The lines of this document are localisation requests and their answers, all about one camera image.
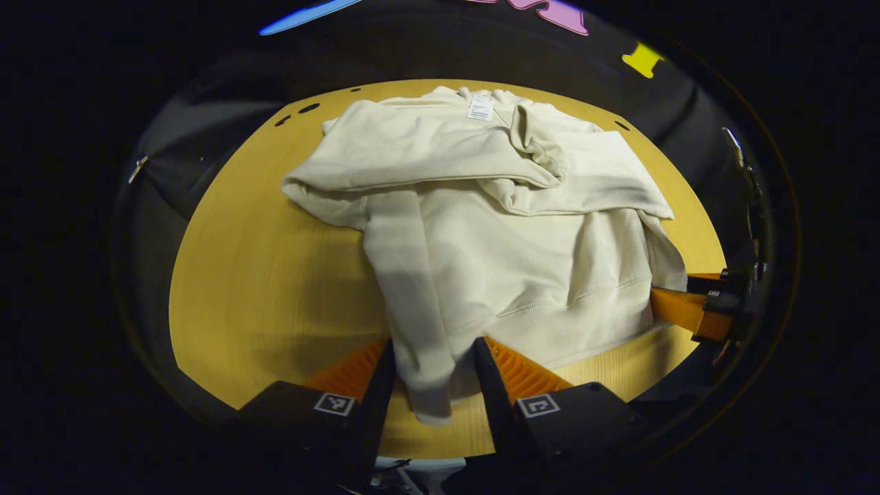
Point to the silver spring clip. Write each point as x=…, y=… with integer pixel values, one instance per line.
x=137, y=169

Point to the black backdrop cloth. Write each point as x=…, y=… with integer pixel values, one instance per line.
x=412, y=55

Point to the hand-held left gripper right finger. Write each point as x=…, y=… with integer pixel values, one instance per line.
x=495, y=412

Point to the cream sweatshirt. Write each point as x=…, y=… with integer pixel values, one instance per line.
x=522, y=261

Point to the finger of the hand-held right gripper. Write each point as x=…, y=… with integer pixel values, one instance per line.
x=680, y=309
x=705, y=277

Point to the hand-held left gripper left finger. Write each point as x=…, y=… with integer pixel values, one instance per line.
x=381, y=412

